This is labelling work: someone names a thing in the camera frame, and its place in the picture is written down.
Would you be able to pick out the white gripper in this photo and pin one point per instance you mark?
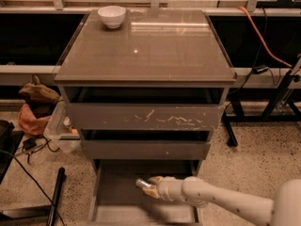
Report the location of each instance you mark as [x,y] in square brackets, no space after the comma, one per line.
[166,187]

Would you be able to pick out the silver redbull can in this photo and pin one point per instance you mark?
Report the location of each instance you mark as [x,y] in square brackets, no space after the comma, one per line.
[143,184]

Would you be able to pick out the grey open bottom drawer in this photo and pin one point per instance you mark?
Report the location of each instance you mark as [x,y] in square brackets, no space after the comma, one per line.
[117,201]

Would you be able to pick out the grey middle drawer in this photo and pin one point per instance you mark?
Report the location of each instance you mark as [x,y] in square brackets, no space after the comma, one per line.
[145,144]

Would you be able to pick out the grey drawer cabinet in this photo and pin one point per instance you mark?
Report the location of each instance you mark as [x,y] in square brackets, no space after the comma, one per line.
[163,49]

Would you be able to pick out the grey top drawer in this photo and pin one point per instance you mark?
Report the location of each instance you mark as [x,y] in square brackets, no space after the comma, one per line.
[166,109]

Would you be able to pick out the clear plastic container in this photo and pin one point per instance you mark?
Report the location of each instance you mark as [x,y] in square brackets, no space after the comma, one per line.
[58,130]

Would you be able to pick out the black metal bar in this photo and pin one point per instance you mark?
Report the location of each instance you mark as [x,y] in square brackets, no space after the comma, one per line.
[56,195]

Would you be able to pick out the black power adapter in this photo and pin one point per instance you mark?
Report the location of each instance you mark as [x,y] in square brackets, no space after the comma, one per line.
[29,143]

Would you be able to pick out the orange cloth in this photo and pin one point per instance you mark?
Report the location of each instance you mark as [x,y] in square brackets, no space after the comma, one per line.
[29,123]

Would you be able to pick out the brown cloth bag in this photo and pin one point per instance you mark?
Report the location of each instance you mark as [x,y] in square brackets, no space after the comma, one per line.
[40,98]

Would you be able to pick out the black equipment at left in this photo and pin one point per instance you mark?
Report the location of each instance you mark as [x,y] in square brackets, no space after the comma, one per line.
[9,143]

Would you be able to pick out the white ceramic bowl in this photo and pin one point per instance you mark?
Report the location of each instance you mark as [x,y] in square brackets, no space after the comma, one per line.
[112,16]

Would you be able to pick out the black table leg frame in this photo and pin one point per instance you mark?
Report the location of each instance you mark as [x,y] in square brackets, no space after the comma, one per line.
[280,107]

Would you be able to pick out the black adapter on rail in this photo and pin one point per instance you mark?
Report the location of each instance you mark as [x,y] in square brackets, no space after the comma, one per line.
[260,69]

